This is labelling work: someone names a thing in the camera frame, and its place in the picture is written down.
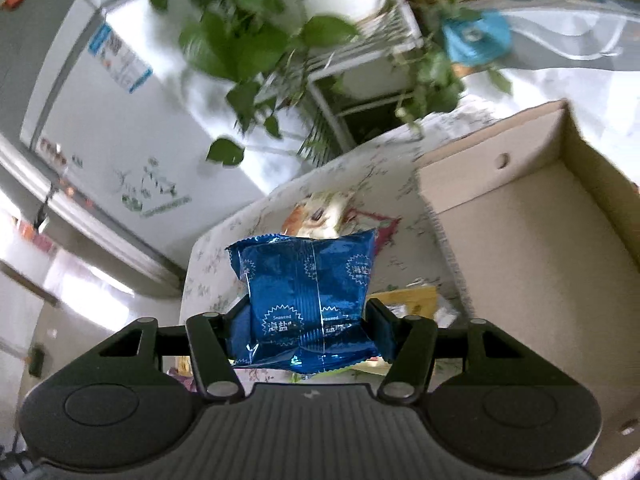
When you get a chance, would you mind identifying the white refrigerator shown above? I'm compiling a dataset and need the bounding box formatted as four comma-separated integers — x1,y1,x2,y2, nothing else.
0,0,271,298

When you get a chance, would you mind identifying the grey patterned tablecloth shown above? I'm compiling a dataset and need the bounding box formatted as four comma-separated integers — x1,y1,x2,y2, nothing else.
450,0,640,196

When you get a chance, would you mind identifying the blue snack packet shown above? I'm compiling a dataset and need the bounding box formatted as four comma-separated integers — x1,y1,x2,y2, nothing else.
226,227,396,375

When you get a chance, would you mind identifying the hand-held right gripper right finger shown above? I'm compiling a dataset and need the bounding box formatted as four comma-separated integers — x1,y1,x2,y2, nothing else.
367,298,543,406

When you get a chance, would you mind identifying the yellow snack packet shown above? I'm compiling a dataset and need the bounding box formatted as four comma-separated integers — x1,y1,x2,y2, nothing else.
369,285,439,322

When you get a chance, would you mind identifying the cream snack packet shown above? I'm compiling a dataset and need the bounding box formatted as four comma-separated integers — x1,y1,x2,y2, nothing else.
282,190,361,241

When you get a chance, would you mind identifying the blue ribbon roll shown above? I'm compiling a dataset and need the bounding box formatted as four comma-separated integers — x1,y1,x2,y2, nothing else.
442,10,512,64

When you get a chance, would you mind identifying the potted green pothos plant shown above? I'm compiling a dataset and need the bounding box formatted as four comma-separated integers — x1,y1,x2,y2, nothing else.
147,0,515,167

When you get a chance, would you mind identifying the brown cardboard box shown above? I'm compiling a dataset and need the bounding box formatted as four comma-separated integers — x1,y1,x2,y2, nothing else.
415,100,640,461

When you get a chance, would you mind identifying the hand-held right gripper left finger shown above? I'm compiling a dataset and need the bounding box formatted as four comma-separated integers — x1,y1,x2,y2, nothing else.
97,297,251,401

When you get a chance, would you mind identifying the white wire rack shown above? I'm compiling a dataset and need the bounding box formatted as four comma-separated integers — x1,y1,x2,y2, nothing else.
270,0,426,167

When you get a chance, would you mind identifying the pink snack packet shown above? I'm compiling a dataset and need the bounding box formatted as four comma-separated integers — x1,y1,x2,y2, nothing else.
345,210,402,257

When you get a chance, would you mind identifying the floral tablecloth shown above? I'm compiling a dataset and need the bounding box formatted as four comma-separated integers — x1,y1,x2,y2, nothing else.
180,105,501,386

